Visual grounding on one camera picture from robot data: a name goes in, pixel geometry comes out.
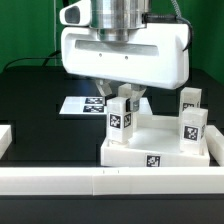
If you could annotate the white marker base plate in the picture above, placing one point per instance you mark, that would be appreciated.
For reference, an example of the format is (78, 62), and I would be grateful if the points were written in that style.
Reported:
(87, 105)

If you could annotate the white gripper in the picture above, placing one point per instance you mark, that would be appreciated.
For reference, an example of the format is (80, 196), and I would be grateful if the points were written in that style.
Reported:
(154, 56)

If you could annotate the white square tabletop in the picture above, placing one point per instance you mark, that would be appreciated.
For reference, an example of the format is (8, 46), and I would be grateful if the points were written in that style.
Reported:
(155, 143)

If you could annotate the white U-shaped obstacle fence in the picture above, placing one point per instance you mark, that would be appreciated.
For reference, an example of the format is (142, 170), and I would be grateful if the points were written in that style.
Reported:
(111, 181)

